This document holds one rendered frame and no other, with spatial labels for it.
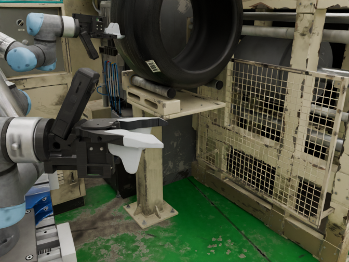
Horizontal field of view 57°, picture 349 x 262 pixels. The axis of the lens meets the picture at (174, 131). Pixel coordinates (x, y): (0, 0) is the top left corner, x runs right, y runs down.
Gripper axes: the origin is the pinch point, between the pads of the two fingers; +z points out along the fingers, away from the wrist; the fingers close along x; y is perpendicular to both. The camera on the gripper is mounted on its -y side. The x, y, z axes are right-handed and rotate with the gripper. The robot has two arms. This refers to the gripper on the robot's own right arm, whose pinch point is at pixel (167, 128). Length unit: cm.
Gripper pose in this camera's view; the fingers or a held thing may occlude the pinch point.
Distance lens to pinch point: 50.8
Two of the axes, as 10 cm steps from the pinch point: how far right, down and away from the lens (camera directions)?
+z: 10.0, 0.1, -0.2
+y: 0.0, 9.7, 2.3
